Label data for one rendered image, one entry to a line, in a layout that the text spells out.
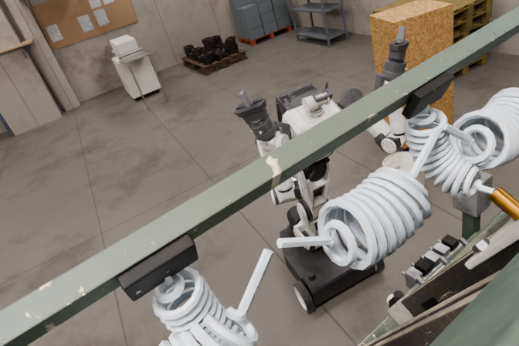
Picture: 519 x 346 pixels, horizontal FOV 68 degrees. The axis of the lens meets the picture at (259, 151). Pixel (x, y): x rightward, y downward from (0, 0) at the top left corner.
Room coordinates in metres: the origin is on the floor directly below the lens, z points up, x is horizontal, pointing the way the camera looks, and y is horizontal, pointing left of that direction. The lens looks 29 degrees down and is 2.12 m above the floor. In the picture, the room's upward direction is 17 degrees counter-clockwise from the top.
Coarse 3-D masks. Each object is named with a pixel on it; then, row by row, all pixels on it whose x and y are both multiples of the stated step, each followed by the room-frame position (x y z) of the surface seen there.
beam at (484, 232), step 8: (496, 216) 1.14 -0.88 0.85; (488, 224) 1.10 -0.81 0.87; (480, 232) 1.04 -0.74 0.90; (488, 232) 1.03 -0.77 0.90; (472, 240) 1.02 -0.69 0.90; (464, 248) 0.99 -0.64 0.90; (472, 248) 0.99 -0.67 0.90; (456, 256) 0.96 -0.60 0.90; (448, 264) 0.94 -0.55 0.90; (392, 320) 0.80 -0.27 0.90; (384, 328) 0.78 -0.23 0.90; (392, 328) 0.77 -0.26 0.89; (376, 336) 0.76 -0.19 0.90
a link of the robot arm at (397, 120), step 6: (390, 114) 1.47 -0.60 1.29; (396, 114) 1.45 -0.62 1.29; (390, 120) 1.47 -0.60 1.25; (396, 120) 1.45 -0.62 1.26; (402, 120) 1.45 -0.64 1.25; (390, 126) 1.48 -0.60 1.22; (396, 126) 1.45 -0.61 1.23; (402, 126) 1.44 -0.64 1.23; (396, 132) 1.45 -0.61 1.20; (402, 132) 1.43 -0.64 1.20; (390, 138) 1.45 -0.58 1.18; (396, 138) 1.44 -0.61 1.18; (402, 138) 1.43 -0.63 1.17; (396, 144) 1.43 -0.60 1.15; (402, 144) 1.47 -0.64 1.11
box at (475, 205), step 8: (488, 176) 1.30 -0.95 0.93; (488, 184) 1.29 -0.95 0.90; (480, 192) 1.26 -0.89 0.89; (456, 200) 1.34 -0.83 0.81; (464, 200) 1.31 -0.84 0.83; (472, 200) 1.27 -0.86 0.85; (480, 200) 1.26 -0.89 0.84; (488, 200) 1.29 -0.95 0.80; (456, 208) 1.34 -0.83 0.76; (464, 208) 1.30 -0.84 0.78; (472, 208) 1.27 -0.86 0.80; (480, 208) 1.27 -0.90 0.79
